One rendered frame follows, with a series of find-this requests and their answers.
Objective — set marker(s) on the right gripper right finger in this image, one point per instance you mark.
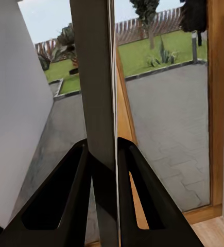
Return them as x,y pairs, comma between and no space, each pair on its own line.
167,225

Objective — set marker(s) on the poster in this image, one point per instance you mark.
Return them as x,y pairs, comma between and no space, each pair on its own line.
94,34

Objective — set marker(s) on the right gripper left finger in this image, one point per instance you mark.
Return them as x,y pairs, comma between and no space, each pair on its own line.
56,214

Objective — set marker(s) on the door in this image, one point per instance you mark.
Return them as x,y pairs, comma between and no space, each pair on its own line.
170,97

